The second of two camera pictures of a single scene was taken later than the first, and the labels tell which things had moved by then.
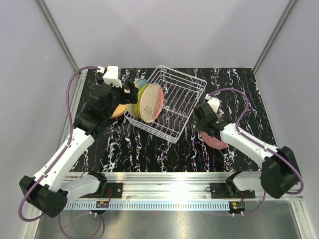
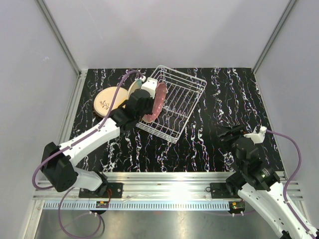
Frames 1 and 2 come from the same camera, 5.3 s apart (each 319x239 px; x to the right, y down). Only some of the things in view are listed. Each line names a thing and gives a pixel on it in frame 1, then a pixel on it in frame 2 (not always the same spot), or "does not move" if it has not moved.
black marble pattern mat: x=173 y=143 does not move
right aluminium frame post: x=290 y=5 does not move
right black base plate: x=220 y=190 does not move
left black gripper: x=127 y=98 → x=151 y=102
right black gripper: x=198 y=122 → x=233 y=130
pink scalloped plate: x=212 y=142 → x=160 y=93
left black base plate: x=116 y=189 does not move
